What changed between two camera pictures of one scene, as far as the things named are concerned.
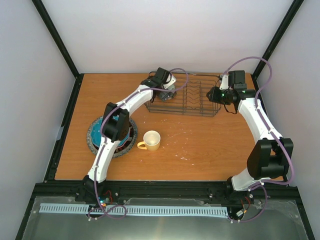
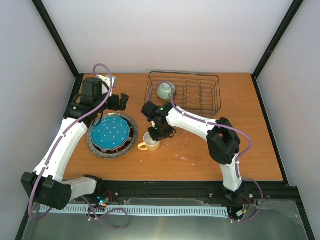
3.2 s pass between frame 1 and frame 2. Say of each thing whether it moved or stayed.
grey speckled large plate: stayed
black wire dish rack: stayed
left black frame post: stayed
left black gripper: moved
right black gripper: moved
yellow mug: stayed
